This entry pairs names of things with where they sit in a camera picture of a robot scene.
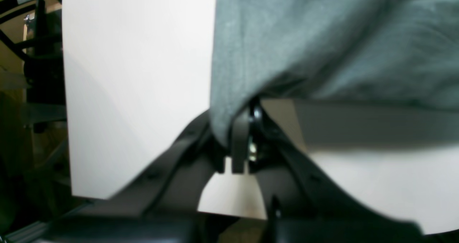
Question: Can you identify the black metal frame shelf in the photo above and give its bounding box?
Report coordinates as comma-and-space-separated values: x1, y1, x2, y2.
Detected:
1, 0, 67, 134

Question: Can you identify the grey t-shirt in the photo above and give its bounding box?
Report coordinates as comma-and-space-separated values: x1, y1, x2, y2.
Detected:
209, 0, 458, 146

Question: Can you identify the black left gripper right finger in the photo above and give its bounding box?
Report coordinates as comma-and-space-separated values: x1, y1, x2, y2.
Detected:
231, 99, 423, 243

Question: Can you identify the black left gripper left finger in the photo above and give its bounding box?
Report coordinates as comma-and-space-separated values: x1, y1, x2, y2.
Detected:
39, 111, 225, 243

